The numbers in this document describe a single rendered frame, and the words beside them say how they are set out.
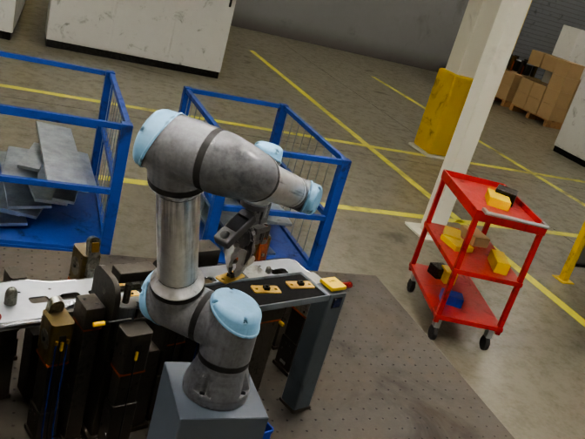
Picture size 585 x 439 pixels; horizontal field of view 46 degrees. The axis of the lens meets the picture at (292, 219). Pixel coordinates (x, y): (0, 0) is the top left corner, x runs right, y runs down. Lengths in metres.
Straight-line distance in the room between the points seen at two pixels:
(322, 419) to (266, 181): 1.22
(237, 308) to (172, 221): 0.25
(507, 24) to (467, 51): 3.22
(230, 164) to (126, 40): 8.74
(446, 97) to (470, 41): 0.75
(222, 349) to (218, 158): 0.47
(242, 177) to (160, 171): 0.15
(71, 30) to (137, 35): 0.86
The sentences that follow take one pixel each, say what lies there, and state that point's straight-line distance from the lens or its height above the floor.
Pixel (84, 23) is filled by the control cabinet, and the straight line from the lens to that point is 9.79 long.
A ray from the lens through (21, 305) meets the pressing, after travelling 1.97.
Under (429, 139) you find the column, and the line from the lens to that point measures 9.24.
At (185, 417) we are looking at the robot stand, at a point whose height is 1.10.
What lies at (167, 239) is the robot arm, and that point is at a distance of 1.36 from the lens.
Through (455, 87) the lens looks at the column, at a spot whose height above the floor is 0.95.
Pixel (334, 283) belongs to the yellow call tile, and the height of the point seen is 1.16.
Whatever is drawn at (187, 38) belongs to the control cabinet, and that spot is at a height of 0.48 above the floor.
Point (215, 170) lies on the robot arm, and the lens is 1.18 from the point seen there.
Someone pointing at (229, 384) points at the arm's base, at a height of 1.16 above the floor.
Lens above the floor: 2.04
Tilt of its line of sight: 21 degrees down
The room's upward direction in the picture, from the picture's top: 16 degrees clockwise
